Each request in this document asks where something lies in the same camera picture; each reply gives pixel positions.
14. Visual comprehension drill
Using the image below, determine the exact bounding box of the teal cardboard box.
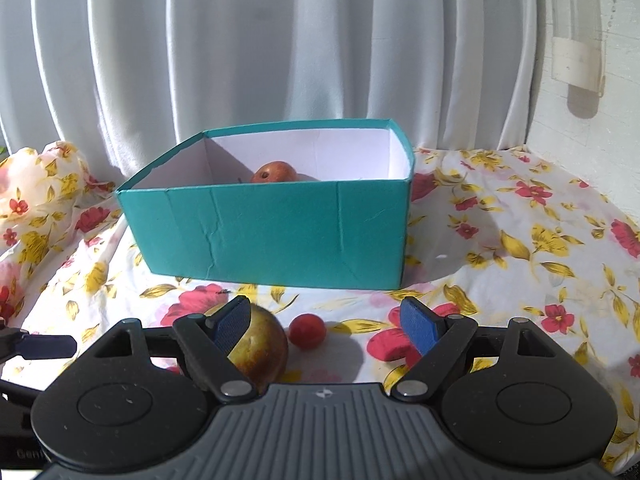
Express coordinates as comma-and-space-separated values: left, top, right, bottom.
116, 118, 416, 291

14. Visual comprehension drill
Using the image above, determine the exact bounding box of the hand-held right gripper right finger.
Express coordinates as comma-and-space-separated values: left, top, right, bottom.
390, 296, 557, 404

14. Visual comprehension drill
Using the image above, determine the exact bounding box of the white wall pipe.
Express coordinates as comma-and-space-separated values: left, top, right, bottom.
545, 0, 610, 97

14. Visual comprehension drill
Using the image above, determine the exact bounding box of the large green-red apple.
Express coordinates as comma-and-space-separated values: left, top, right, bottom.
227, 304, 290, 395

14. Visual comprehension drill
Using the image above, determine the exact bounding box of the white curtain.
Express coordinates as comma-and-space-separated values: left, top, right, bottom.
0, 0, 548, 183

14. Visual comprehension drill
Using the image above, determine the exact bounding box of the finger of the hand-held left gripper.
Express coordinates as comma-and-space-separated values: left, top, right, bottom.
0, 379, 40, 406
0, 329, 79, 362

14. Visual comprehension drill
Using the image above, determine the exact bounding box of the small red plum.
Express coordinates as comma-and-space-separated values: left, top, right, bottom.
288, 313, 327, 350

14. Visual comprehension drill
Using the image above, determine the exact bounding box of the small red apple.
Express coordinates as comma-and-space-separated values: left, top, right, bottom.
251, 161, 300, 184

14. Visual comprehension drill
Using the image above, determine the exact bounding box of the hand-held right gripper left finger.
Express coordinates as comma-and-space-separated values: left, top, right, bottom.
92, 296, 255, 404

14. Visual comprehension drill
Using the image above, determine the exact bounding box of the floral tablecloth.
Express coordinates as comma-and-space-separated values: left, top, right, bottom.
0, 141, 640, 476

